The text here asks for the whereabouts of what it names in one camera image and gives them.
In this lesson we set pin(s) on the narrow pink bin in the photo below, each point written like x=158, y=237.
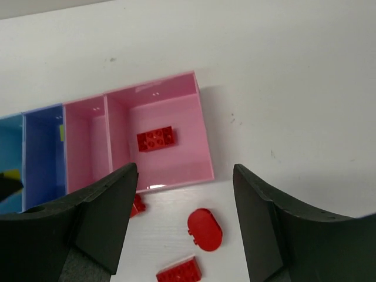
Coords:
x=86, y=142

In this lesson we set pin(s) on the green lego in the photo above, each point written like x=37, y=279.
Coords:
x=62, y=132
x=11, y=174

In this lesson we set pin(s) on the round red lego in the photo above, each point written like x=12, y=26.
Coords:
x=205, y=230

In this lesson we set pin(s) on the dark blue bin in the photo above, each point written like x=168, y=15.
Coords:
x=44, y=173

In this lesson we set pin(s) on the light blue bin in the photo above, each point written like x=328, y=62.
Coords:
x=11, y=157

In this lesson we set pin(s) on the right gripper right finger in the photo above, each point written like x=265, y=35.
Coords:
x=285, y=239

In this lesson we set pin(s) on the small red lego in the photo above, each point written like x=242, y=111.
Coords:
x=138, y=206

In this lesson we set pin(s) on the wide pink bin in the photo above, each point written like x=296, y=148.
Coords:
x=168, y=102

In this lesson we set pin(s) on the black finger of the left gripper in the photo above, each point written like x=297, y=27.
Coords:
x=9, y=187

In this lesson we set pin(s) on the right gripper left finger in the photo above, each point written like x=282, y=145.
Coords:
x=78, y=237

